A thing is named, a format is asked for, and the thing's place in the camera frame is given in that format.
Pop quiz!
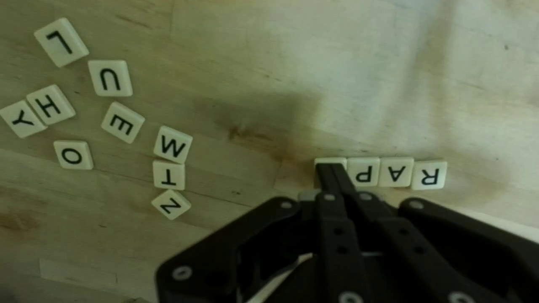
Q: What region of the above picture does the cream letter tile T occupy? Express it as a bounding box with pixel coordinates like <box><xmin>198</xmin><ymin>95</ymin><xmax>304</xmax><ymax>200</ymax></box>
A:
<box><xmin>152</xmin><ymin>159</ymin><xmax>187</xmax><ymax>191</ymax></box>

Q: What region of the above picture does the cream letter tile H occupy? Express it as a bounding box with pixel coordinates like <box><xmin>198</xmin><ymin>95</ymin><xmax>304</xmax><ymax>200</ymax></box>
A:
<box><xmin>26</xmin><ymin>82</ymin><xmax>78</xmax><ymax>126</ymax></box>

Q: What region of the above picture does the cream letter tile U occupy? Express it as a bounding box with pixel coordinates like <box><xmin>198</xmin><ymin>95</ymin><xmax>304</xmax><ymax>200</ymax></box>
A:
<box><xmin>86</xmin><ymin>58</ymin><xmax>135</xmax><ymax>99</ymax></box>

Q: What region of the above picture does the cream letter tile Y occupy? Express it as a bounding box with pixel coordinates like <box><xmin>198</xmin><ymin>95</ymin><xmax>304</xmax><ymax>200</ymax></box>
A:
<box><xmin>0</xmin><ymin>99</ymin><xmax>49</xmax><ymax>139</ymax></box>

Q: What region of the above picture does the cream letter tile O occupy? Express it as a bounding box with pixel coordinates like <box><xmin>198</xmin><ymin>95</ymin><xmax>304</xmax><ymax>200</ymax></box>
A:
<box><xmin>53</xmin><ymin>139</ymin><xmax>95</xmax><ymax>171</ymax></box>

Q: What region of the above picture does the cream letter tile E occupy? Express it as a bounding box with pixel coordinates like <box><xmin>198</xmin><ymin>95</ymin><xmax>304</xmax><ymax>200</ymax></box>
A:
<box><xmin>100</xmin><ymin>101</ymin><xmax>147</xmax><ymax>144</ymax></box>

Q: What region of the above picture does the cream letter tile M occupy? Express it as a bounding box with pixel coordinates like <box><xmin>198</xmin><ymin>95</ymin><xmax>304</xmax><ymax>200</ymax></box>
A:
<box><xmin>152</xmin><ymin>124</ymin><xmax>196</xmax><ymax>164</ymax></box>

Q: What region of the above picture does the cream letter tile N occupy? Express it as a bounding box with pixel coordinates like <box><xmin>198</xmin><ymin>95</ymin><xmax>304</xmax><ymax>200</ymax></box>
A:
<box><xmin>150</xmin><ymin>188</ymin><xmax>192</xmax><ymax>222</ymax></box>

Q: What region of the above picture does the cream letter tile L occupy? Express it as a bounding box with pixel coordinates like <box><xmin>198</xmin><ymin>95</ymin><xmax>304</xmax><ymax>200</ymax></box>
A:
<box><xmin>32</xmin><ymin>16</ymin><xmax>91</xmax><ymax>69</ymax></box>

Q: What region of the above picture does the cream letter tile A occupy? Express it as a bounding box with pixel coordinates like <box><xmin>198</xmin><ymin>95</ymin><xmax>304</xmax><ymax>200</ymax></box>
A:
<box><xmin>378</xmin><ymin>156</ymin><xmax>417</xmax><ymax>188</ymax></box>

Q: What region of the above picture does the cream letter tile R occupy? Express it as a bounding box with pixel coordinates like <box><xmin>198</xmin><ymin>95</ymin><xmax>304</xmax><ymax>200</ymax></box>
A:
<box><xmin>411</xmin><ymin>159</ymin><xmax>450</xmax><ymax>191</ymax></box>

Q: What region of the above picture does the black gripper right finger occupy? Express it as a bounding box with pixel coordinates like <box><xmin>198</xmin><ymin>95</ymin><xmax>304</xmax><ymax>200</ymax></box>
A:
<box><xmin>336</xmin><ymin>163</ymin><xmax>539</xmax><ymax>303</ymax></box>

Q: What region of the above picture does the cream letter tile P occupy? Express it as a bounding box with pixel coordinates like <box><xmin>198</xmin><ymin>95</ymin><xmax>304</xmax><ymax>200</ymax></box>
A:
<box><xmin>346</xmin><ymin>156</ymin><xmax>383</xmax><ymax>188</ymax></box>

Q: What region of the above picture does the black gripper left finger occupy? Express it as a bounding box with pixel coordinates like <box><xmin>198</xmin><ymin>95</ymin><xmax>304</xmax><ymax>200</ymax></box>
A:
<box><xmin>155</xmin><ymin>161</ymin><xmax>368</xmax><ymax>303</ymax></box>

